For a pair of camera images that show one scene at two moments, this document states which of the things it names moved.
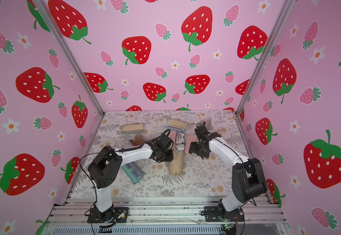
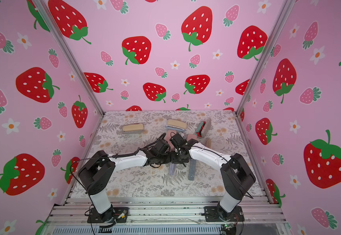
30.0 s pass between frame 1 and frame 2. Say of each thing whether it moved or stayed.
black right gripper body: moved
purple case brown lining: moved
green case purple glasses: moved
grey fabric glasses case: stayed
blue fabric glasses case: stayed
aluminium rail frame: stayed
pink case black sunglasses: stayed
